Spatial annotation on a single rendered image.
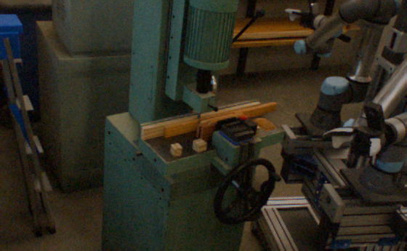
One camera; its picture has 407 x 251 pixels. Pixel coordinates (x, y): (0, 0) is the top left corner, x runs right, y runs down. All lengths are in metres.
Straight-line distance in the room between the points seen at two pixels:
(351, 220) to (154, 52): 1.03
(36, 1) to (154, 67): 1.58
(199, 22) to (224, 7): 0.10
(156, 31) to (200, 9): 0.28
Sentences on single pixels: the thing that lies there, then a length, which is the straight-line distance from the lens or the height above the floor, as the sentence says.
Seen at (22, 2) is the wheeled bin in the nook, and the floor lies 0.94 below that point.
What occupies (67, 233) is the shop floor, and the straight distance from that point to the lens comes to 2.77.
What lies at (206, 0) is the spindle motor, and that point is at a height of 1.45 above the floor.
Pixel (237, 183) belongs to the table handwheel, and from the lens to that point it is 1.79.
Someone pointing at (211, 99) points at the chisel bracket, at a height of 1.06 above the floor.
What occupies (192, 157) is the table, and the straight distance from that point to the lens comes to 1.76.
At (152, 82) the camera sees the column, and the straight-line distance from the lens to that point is 1.97.
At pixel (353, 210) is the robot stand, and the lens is 1.97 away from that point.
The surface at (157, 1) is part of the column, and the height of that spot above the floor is 1.38.
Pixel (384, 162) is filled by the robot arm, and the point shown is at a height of 1.09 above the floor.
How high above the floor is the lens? 1.84
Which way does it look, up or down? 27 degrees down
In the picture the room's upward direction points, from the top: 8 degrees clockwise
